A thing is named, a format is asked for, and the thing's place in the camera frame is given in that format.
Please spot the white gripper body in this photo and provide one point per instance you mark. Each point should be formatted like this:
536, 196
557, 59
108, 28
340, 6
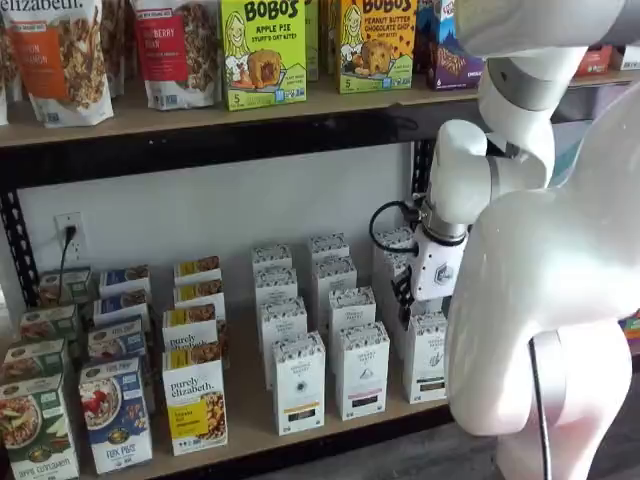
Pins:
437, 270

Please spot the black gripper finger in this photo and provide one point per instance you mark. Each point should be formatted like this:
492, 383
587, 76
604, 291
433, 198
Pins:
411, 305
402, 287

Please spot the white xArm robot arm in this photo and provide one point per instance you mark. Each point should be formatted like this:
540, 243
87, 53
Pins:
525, 300

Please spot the white tea box pink strip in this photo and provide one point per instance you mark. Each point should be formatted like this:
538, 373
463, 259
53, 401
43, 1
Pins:
352, 305
334, 272
362, 375
327, 244

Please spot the white tea box yellow strip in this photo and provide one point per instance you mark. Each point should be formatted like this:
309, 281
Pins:
275, 280
271, 255
281, 315
299, 385

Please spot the wooden shelf board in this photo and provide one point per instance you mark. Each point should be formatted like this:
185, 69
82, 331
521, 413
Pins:
150, 120
245, 380
600, 80

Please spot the white yellow granola box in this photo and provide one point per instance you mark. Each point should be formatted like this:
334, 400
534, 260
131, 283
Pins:
190, 325
195, 400
197, 267
199, 292

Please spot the blue Z Bar box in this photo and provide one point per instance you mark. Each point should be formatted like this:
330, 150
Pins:
445, 55

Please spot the yellow Bobo's peanut butter box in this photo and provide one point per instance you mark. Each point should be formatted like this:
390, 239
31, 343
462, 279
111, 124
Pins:
377, 50

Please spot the orange snack box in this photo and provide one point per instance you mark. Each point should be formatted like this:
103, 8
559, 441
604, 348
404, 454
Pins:
594, 61

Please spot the green Bobo's apple pie box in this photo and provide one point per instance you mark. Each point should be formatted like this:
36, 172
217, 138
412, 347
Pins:
312, 40
262, 55

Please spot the blue flax oatmeal box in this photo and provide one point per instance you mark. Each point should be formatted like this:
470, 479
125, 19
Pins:
125, 277
120, 302
115, 415
117, 337

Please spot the white snack box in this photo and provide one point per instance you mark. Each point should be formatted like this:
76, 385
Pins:
627, 57

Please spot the green oatmeal box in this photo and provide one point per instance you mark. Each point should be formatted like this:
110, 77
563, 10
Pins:
35, 430
75, 285
47, 322
32, 357

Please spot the red label granola bag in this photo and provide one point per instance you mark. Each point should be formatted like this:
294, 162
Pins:
175, 55

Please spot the orange label granola bag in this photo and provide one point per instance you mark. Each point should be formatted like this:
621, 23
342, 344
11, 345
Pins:
55, 65
117, 45

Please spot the white wall outlet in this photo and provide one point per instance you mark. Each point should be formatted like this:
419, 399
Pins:
80, 225

